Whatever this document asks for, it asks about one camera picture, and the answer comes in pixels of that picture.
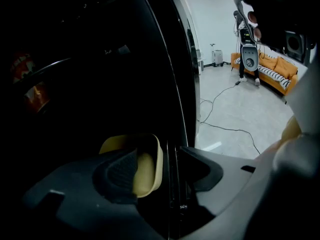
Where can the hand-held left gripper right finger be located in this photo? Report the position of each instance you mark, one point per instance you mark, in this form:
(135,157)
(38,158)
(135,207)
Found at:
(225,184)

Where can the person's khaki trousers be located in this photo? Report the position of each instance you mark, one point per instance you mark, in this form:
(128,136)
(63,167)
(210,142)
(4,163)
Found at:
(291,129)

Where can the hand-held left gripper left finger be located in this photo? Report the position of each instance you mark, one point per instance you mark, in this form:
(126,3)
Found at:
(82,196)

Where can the striped blanket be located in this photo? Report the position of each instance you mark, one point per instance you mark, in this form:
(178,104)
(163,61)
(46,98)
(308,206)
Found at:
(272,74)

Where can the person's right hand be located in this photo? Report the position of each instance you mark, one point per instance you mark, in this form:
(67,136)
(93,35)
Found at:
(257,32)

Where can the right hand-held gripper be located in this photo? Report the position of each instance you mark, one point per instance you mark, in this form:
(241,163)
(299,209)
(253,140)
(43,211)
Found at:
(295,44)

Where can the orange sofa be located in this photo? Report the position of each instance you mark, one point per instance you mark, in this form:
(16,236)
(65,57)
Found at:
(280,64)

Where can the beige plastic tray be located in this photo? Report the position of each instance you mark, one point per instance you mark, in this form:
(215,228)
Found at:
(147,169)

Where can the silver suitcase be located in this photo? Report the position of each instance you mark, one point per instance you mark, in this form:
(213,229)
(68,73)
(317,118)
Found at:
(218,57)

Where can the orange food package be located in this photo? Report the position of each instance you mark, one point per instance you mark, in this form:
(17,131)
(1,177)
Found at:
(37,96)

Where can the grey pod-shaped device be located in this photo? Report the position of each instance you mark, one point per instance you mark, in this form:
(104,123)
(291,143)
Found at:
(250,56)

